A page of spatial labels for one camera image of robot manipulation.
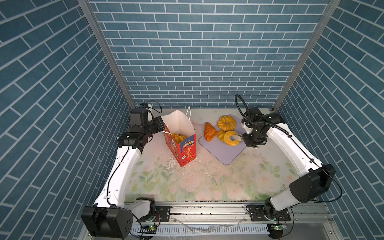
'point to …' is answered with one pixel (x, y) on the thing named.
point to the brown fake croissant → (210, 132)
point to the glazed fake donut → (227, 138)
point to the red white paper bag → (178, 123)
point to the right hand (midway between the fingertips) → (247, 141)
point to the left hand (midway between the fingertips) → (164, 119)
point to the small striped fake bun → (220, 134)
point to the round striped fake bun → (177, 138)
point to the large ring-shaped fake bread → (227, 123)
